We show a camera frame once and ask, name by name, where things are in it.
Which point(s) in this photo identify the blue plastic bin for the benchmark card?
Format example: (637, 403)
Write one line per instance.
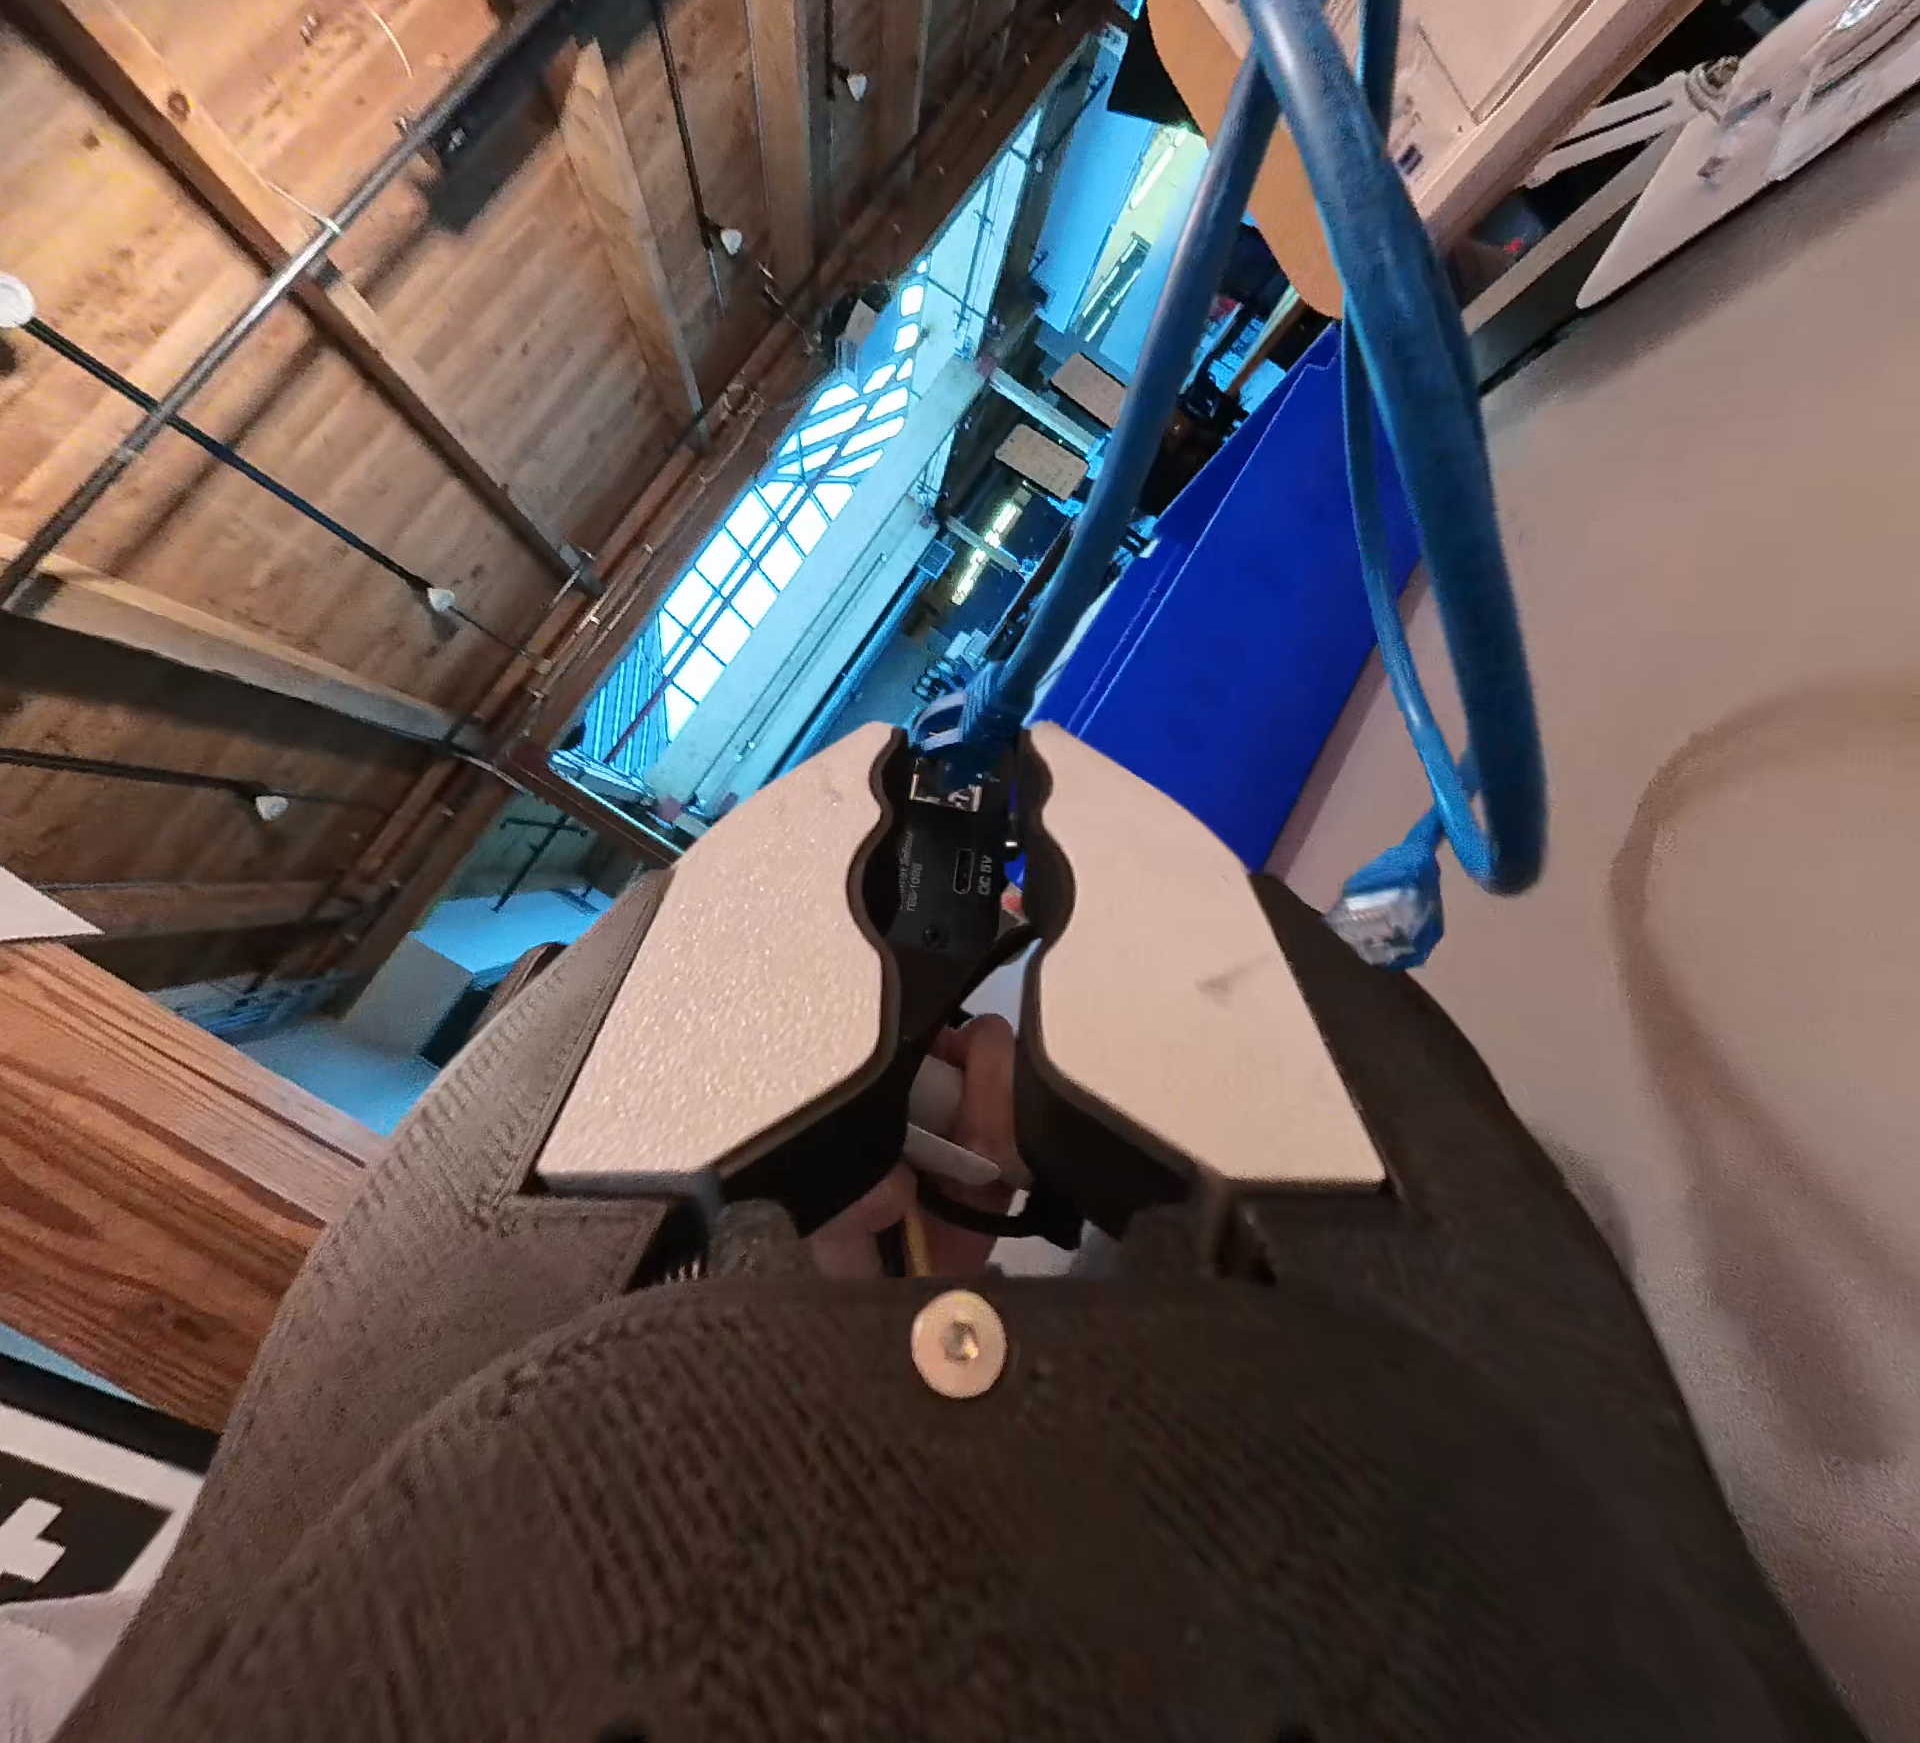
(1246, 603)

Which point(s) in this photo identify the black network switch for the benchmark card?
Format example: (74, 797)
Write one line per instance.
(945, 872)

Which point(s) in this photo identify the person's left hand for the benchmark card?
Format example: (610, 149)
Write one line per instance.
(991, 1090)

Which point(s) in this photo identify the wooden post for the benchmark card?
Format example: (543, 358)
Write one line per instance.
(151, 1172)

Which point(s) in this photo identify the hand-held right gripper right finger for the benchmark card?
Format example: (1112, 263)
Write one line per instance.
(1184, 1008)

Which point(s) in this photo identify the grey desk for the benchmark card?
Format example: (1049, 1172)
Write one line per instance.
(1726, 543)

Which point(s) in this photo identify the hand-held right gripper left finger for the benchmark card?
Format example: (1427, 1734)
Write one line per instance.
(719, 992)

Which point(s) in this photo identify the round white ceiling detector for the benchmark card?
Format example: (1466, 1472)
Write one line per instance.
(8, 301)

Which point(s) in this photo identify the framed black white sign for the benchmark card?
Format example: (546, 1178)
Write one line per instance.
(61, 1505)

